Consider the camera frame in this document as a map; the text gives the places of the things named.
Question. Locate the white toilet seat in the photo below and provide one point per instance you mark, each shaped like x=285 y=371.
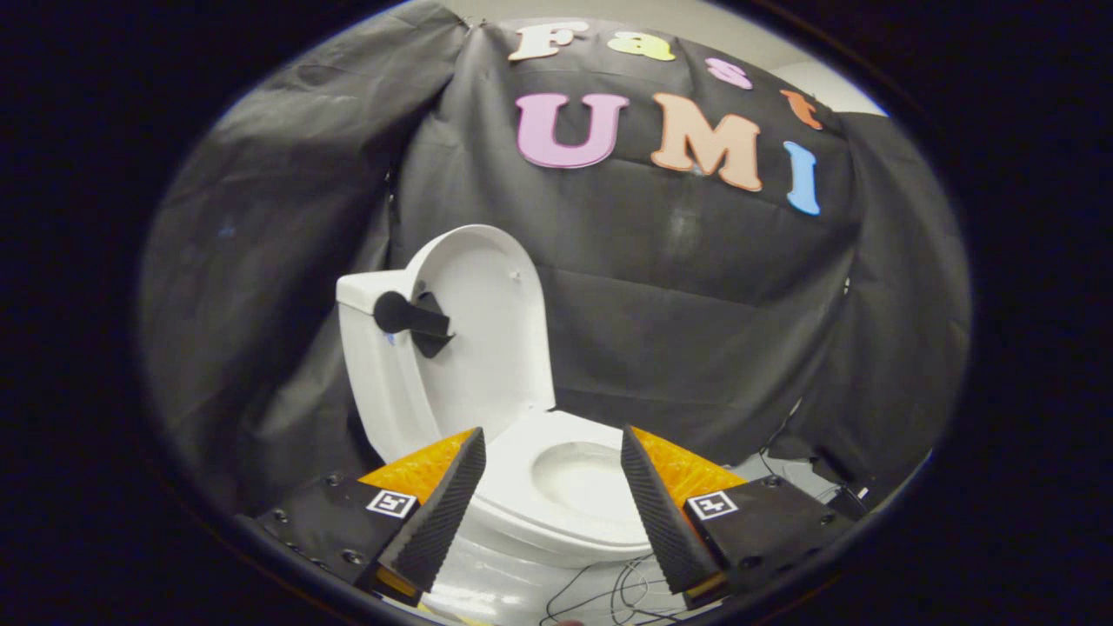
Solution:
x=522 y=517

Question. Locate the white toilet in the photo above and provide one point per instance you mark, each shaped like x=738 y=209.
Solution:
x=374 y=391

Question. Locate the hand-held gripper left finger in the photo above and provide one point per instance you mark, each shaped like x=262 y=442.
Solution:
x=443 y=513

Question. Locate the black backdrop cloth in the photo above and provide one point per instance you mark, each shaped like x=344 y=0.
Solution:
x=678 y=304

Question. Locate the white toilet lid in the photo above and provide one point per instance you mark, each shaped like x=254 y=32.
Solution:
x=496 y=348

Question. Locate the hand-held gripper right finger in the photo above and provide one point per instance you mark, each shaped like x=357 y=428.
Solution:
x=656 y=513

